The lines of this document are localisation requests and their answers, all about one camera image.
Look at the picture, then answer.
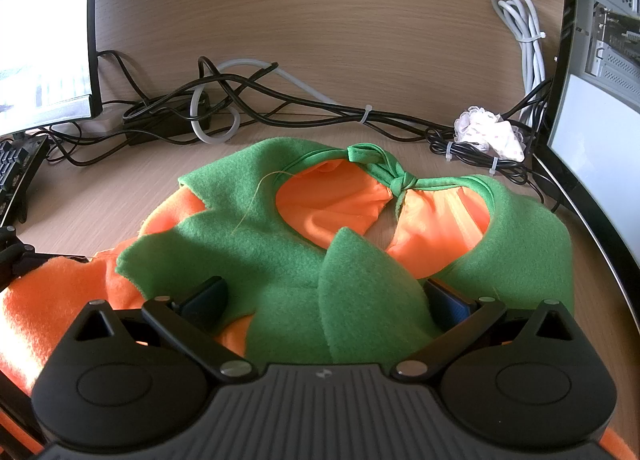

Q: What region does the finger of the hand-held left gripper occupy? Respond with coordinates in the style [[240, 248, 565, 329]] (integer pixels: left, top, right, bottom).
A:
[[0, 226, 92, 292]]

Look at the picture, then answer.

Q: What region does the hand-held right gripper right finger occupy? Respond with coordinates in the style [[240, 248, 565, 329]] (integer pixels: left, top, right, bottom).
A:
[[391, 278, 576, 382]]

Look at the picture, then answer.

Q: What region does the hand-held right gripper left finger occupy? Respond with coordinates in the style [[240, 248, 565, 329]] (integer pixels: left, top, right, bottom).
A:
[[70, 276, 254, 383]]

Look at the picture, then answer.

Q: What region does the orange and green pumpkin costume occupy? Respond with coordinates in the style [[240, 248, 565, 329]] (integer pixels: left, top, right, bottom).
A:
[[0, 137, 640, 460]]

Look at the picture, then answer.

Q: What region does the black keyboard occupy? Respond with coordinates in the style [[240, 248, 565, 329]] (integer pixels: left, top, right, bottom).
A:
[[0, 134, 50, 227]]

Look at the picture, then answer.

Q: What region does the white lace cloth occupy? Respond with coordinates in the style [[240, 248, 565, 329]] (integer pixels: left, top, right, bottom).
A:
[[452, 107, 527, 162]]

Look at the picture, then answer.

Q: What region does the black power adapter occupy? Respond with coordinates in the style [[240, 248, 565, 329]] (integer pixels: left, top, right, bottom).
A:
[[123, 91, 212, 147]]

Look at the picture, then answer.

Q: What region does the curved black monitor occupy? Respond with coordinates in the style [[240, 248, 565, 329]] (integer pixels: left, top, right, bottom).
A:
[[0, 0, 104, 137]]

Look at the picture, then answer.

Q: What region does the grey cable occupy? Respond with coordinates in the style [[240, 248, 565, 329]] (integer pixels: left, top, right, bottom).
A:
[[190, 58, 337, 144]]

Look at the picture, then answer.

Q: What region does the bundle of black cables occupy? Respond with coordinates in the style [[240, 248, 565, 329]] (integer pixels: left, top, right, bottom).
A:
[[47, 50, 563, 213]]

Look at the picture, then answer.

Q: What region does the white power cable with plug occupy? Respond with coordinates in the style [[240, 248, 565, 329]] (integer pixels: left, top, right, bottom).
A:
[[485, 0, 547, 127]]

